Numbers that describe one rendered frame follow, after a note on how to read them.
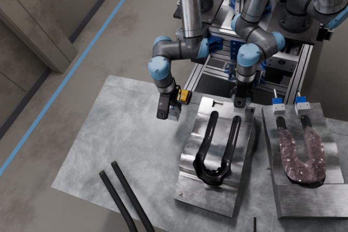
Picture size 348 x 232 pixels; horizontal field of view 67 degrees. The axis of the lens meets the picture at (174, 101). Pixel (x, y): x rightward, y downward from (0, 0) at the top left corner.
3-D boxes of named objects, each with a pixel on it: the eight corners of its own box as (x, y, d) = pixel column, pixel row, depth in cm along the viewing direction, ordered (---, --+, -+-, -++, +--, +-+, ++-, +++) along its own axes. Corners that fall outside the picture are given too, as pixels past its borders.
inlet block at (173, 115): (176, 96, 133) (174, 91, 128) (185, 98, 131) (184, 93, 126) (168, 119, 127) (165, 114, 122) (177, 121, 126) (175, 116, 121)
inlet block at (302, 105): (291, 91, 131) (293, 85, 126) (301, 90, 130) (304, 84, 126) (296, 114, 125) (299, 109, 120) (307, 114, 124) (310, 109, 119)
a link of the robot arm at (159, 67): (168, 52, 95) (167, 71, 91) (173, 70, 105) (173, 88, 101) (147, 54, 97) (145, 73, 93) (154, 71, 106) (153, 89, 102)
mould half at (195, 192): (203, 104, 139) (201, 92, 127) (254, 115, 131) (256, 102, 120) (174, 200, 118) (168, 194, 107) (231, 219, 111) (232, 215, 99)
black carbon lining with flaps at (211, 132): (211, 111, 129) (210, 102, 121) (244, 118, 124) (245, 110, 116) (190, 180, 115) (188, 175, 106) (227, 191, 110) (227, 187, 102)
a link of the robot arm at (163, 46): (182, 45, 108) (181, 67, 103) (156, 47, 110) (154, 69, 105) (179, 32, 101) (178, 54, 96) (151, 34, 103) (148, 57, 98)
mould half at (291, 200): (261, 110, 132) (263, 100, 122) (316, 107, 128) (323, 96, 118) (277, 218, 108) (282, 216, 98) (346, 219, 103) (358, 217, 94)
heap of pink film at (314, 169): (273, 127, 121) (276, 120, 114) (315, 125, 118) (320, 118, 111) (283, 185, 108) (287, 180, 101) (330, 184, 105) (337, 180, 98)
